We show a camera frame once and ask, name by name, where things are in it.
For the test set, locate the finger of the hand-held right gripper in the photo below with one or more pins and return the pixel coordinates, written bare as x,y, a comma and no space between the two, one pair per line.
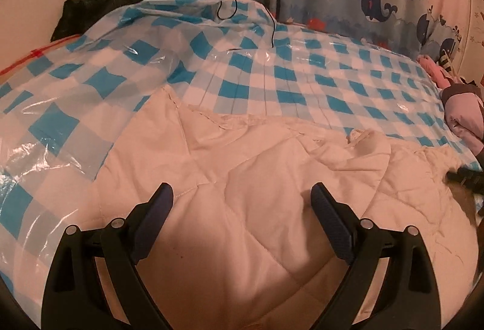
467,176

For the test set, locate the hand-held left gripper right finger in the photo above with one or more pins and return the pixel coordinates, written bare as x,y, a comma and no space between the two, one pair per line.
329,216

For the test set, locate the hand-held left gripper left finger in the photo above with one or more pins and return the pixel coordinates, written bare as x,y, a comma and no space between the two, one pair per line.
158,209

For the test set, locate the white quilted coat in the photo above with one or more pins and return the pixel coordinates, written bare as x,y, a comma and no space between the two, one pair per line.
245,182

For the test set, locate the pink purple quilted pillow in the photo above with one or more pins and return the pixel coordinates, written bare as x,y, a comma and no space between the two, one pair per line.
465,107

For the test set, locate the pink plush toy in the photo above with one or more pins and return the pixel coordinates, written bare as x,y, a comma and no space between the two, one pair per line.
435,69

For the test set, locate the blue checkered plastic sheet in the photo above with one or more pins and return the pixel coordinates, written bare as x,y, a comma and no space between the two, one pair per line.
302,69

